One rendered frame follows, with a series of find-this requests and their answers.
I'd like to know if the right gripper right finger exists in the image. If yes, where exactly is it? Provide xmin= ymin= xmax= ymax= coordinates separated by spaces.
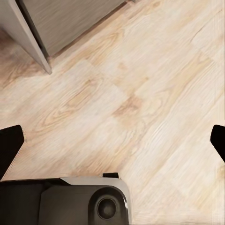
xmin=210 ymin=124 xmax=225 ymax=162

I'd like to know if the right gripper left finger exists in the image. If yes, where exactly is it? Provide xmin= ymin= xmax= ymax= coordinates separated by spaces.
xmin=0 ymin=125 xmax=24 ymax=181

